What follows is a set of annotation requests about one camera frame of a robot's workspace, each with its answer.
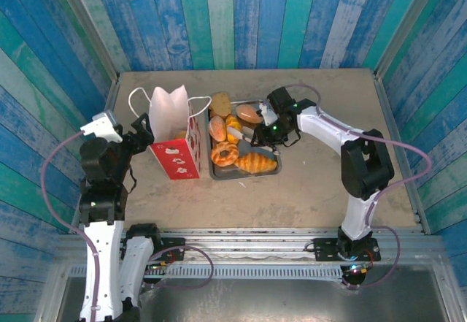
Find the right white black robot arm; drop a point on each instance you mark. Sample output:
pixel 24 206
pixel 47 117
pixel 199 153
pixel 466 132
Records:
pixel 365 165

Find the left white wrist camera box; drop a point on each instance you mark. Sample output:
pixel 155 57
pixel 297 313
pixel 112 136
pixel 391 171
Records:
pixel 102 128

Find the aluminium corner post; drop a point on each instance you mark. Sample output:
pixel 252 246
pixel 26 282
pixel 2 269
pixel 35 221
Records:
pixel 92 26
pixel 403 26

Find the aluminium table side rail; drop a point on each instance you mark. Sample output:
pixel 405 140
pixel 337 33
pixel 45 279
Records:
pixel 113 95
pixel 388 110

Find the round pink-orange bun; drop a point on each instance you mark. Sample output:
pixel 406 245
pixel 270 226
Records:
pixel 217 128

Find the oval pink-topped bun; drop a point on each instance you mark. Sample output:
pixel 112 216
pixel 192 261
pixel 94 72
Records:
pixel 249 113

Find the golden croissant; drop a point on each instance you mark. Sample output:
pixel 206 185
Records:
pixel 255 163

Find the metal tongs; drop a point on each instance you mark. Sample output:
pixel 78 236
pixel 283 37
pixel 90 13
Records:
pixel 241 134

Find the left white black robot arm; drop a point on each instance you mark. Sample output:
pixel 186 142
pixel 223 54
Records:
pixel 104 263

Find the metal baking tray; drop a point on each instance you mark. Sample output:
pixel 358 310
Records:
pixel 222 174

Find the red white paper gift bag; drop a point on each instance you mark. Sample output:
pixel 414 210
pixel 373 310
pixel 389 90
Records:
pixel 178 161

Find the small controller circuit board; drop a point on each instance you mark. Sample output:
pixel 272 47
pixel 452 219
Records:
pixel 160 266
pixel 357 269

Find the yellow ridged bread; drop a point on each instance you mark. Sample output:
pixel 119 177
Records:
pixel 232 122

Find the grey metal sheet panel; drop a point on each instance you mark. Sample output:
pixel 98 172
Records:
pixel 273 300

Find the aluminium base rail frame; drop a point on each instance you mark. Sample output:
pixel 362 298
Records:
pixel 248 243

